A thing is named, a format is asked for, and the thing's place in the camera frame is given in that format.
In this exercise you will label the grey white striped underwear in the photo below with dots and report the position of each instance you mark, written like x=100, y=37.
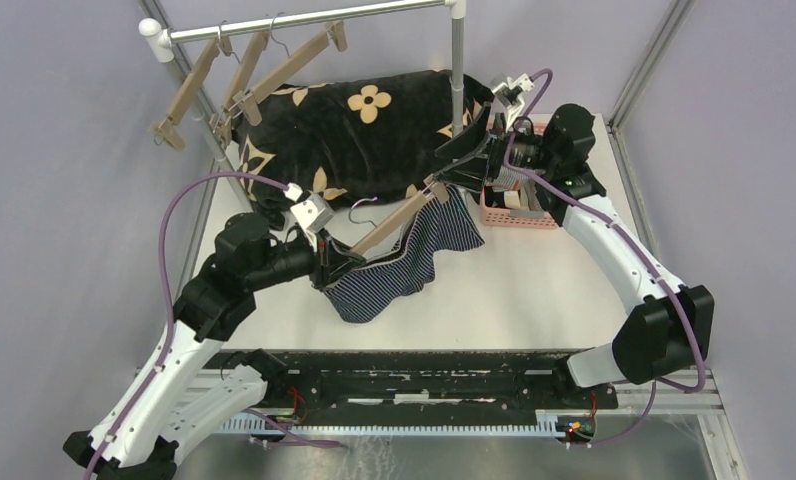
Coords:
x=510, y=180

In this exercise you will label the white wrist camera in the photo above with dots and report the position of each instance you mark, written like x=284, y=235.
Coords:
x=310, y=210
x=510, y=93

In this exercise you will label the pink plastic basket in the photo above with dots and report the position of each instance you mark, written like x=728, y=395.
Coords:
x=511, y=218

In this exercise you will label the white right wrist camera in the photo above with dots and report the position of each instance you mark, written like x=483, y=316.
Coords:
x=510, y=93

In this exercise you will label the beige clip hanger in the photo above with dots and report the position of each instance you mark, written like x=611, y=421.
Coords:
x=221, y=123

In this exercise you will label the beige hanger with navy underwear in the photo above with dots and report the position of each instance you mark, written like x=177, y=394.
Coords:
x=401, y=216

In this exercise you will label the empty beige hanger far left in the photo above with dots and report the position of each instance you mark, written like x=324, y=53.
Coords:
x=165, y=131

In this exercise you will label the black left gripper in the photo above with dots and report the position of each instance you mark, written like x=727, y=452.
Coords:
x=330, y=263

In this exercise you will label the light blue cable duct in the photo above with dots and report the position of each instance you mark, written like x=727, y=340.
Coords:
x=542, y=427

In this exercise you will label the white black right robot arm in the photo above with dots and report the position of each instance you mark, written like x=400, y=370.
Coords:
x=669, y=323

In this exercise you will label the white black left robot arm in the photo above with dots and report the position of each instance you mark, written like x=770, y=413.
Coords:
x=147, y=435

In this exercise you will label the beige hanger with striped underwear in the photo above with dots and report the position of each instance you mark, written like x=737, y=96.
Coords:
x=246, y=101

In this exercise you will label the navy striped underwear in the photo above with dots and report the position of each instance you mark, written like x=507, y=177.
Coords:
x=364, y=293

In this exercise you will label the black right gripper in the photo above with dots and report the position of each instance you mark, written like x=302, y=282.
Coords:
x=471, y=173

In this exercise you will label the silver white clothes rack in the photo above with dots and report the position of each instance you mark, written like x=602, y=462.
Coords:
x=164, y=43

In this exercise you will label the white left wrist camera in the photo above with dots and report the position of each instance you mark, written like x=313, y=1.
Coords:
x=310, y=210

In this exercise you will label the black floral blanket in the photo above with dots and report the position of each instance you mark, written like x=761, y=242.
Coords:
x=372, y=138

